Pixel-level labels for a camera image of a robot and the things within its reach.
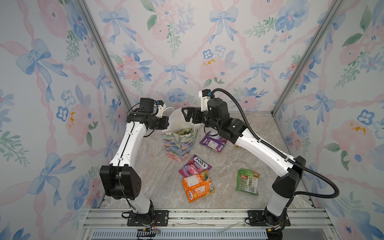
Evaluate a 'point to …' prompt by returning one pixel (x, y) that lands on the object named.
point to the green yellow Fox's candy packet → (184, 131)
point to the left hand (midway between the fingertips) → (168, 122)
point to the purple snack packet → (213, 140)
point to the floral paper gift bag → (180, 138)
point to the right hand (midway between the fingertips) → (188, 108)
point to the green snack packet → (247, 181)
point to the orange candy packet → (197, 186)
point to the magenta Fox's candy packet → (196, 165)
